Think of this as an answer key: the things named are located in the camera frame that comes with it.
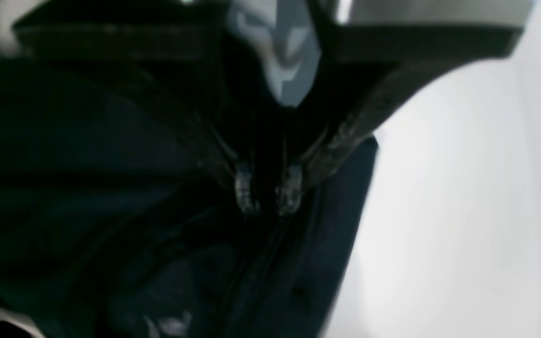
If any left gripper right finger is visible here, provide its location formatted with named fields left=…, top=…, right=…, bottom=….
left=275, top=0, right=534, bottom=215

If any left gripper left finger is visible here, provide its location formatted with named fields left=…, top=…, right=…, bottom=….
left=12, top=0, right=259, bottom=215

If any black T-shirt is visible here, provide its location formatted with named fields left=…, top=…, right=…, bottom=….
left=0, top=61, right=378, bottom=338

